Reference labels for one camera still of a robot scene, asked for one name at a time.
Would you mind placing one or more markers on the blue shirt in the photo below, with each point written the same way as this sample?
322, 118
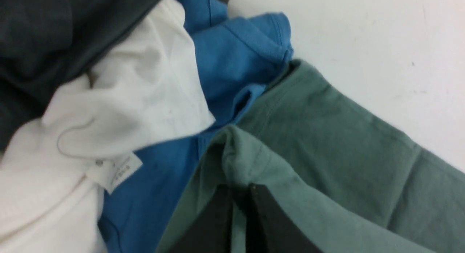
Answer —
236, 59

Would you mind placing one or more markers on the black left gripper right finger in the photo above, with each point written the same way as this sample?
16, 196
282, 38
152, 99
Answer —
269, 229

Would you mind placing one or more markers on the dark grey shirt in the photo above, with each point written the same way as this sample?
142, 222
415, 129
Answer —
46, 43

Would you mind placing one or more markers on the green long sleeve shirt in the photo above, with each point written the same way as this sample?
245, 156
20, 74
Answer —
350, 182

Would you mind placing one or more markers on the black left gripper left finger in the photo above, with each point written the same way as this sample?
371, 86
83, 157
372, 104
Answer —
211, 231

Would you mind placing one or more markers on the white shirt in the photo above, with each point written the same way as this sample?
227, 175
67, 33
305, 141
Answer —
56, 168

